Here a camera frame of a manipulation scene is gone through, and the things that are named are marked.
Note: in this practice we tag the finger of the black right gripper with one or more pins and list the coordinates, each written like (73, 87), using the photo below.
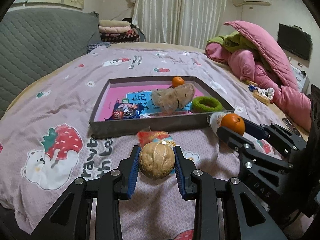
(247, 150)
(280, 138)

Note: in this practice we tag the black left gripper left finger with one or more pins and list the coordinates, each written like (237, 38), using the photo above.
(70, 216)

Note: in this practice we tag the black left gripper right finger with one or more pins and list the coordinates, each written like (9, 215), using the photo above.
(227, 202)

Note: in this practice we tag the orange tangerine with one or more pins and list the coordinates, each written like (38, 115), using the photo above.
(177, 81)
(233, 122)

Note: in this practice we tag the brown walnut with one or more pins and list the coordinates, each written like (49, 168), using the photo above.
(156, 160)

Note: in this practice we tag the blue red surprise egg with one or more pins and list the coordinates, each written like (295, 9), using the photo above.
(162, 137)

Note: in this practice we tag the white red surprise egg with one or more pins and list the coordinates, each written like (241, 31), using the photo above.
(214, 120)

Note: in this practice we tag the snack packets pile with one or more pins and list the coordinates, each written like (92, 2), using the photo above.
(263, 95)

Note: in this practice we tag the pink quilted blanket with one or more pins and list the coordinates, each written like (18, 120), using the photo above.
(268, 67)

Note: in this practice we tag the green fuzzy hair scrunchie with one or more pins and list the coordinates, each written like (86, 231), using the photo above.
(205, 104)

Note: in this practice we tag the pink strawberry print bedspread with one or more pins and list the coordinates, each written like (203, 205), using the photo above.
(46, 142)

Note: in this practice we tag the beige mesh bath pouf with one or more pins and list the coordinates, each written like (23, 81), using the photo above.
(168, 100)

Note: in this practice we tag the orange tangerine in tray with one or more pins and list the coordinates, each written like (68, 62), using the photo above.
(177, 81)

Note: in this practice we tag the green garment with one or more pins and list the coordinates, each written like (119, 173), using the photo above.
(232, 42)

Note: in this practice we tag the blue book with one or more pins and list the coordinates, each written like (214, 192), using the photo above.
(149, 109)

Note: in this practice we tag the blue cookie snack packet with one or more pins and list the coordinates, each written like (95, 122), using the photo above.
(126, 111)

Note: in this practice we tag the grey shallow cardboard tray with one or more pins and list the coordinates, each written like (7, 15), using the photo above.
(169, 123)

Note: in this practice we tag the white striped curtain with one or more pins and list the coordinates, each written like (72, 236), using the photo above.
(182, 22)

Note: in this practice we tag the stack of folded blankets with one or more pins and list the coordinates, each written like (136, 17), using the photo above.
(118, 31)

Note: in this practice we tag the grey quilted headboard cover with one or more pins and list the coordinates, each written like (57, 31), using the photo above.
(37, 41)

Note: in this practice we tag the black wall television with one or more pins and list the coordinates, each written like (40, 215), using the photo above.
(294, 40)

